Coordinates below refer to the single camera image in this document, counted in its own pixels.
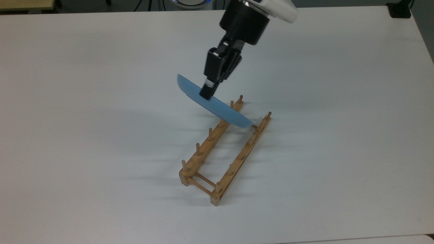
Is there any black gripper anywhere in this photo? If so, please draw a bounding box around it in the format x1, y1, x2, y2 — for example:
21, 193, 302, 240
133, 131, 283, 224
199, 0, 271, 100

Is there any blue round plate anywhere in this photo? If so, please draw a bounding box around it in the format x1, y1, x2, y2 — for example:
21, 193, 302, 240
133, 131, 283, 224
177, 74, 254, 128

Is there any wooden plate rack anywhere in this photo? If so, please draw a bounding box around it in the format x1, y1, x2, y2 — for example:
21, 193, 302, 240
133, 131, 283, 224
179, 95, 272, 206

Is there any wooden desk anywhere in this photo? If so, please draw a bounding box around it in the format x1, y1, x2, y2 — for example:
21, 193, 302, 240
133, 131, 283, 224
0, 0, 55, 11

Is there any black clamp mount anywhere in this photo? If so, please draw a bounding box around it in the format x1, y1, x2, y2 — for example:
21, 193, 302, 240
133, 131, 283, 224
387, 0, 415, 19

